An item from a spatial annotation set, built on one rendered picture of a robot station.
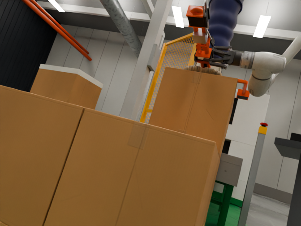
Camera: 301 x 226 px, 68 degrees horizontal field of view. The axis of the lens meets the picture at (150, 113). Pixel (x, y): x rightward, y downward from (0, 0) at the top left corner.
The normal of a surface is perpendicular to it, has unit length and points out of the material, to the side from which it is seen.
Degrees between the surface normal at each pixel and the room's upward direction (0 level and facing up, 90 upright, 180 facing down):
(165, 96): 89
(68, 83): 90
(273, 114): 90
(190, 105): 89
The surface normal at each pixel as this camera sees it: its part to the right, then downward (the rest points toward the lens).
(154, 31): -0.29, -0.24
